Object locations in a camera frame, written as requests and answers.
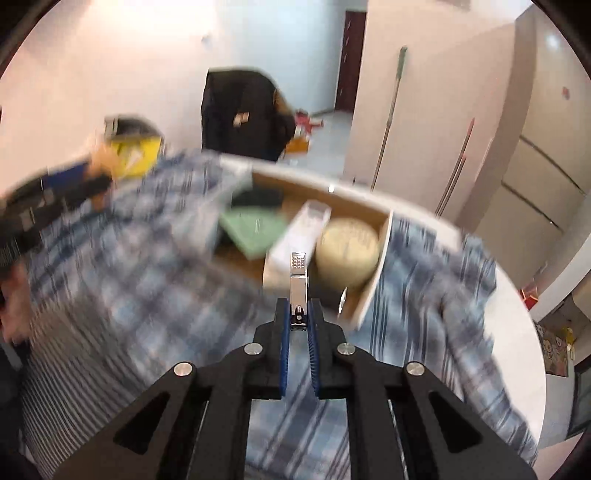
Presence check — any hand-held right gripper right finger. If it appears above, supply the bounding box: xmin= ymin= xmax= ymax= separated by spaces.
xmin=305 ymin=298 xmax=539 ymax=480

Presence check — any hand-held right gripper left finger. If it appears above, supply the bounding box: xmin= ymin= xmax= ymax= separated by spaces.
xmin=53 ymin=298 xmax=291 ymax=480

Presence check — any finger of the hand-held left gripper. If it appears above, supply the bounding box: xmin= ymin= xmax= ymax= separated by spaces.
xmin=44 ymin=162 xmax=90 ymax=188
xmin=58 ymin=176 xmax=113 ymax=201

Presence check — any silver nail clipper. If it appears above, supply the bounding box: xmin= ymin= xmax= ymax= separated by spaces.
xmin=288 ymin=251 xmax=309 ymax=332

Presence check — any round tape roll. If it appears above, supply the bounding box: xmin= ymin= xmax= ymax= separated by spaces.
xmin=315 ymin=217 xmax=382 ymax=289

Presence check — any long white box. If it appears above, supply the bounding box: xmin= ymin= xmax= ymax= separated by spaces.
xmin=262 ymin=200 xmax=332 ymax=291

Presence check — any printed card packet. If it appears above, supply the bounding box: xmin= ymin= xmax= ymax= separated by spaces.
xmin=219 ymin=206 xmax=289 ymax=260

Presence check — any small dark box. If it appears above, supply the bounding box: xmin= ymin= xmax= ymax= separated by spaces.
xmin=230 ymin=187 xmax=283 ymax=209

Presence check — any person's left hand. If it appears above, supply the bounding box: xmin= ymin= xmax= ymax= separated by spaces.
xmin=0 ymin=261 xmax=35 ymax=344

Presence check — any yellow bag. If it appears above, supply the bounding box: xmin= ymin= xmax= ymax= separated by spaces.
xmin=111 ymin=134 xmax=163 ymax=180

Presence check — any blue plaid blanket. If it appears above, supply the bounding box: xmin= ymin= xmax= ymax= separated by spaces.
xmin=18 ymin=150 xmax=539 ymax=480

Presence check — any grey striped cloth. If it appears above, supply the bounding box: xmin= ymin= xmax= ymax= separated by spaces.
xmin=18 ymin=295 xmax=153 ymax=476

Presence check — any red floor clutter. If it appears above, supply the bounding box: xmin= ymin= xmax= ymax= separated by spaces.
xmin=294 ymin=111 xmax=325 ymax=134

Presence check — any cartoon printed panel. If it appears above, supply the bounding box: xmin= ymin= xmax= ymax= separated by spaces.
xmin=534 ymin=320 xmax=578 ymax=379

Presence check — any dark wooden door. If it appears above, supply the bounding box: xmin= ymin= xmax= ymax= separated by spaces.
xmin=335 ymin=10 xmax=367 ymax=112

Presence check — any beige refrigerator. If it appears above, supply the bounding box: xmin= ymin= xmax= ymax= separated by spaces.
xmin=455 ymin=6 xmax=591 ymax=289

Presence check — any red-handled broom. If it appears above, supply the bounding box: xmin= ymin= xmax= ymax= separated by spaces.
xmin=435 ymin=117 xmax=476 ymax=217

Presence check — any mop with grey handle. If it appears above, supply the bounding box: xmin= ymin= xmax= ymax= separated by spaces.
xmin=369 ymin=45 xmax=408 ymax=191

